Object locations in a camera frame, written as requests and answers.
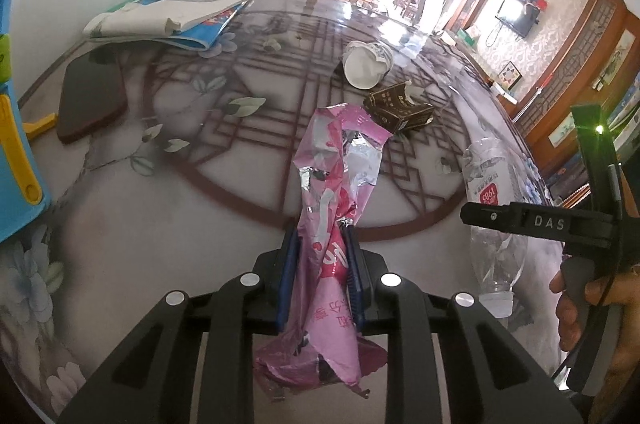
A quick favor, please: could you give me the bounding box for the crushed white paper cup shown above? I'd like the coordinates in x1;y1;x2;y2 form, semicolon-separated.
341;40;396;89

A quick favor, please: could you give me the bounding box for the blue booklet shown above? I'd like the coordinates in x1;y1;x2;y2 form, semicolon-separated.
165;1;252;52

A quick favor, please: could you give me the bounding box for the green and white box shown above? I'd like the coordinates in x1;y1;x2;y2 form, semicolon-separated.
452;26;484;48

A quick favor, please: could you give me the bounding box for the torn brown carton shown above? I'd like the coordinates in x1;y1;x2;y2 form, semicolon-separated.
362;81;436;134

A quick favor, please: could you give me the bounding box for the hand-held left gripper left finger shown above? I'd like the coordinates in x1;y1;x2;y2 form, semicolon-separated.
57;224;302;424

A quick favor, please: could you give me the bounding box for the framed wall painting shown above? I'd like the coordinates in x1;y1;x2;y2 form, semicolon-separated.
597;29;637;88

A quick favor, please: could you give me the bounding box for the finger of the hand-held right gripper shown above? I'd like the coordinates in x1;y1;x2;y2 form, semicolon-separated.
459;202;517;236

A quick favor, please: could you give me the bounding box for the torn pink foil wrapper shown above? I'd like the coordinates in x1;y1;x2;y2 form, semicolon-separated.
254;101;392;401

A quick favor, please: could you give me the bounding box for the stack of papers and magazines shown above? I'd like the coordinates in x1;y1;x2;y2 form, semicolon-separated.
82;0;251;41

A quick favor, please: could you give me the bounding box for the blue plastic toy case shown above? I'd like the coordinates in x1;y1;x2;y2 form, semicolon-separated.
0;0;52;245

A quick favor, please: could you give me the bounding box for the colourful framed picture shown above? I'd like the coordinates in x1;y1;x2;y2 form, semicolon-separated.
500;60;524;88

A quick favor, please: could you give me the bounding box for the yellow plastic piece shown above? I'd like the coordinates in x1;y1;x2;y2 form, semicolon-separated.
25;114;58;140

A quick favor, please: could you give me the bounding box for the clear plastic bottle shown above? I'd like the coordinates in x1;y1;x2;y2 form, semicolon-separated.
460;136;531;317

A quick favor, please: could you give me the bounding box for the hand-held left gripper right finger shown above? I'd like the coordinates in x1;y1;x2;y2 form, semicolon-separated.
342;226;583;424

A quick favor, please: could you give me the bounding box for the person's right hand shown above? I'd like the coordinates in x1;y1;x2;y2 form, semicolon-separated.
549;269;591;354

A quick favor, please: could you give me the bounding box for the dark brown pad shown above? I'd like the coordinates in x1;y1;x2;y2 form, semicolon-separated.
56;54;128;145

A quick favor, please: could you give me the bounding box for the wall-mounted television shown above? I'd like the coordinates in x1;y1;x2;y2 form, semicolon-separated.
495;0;542;39

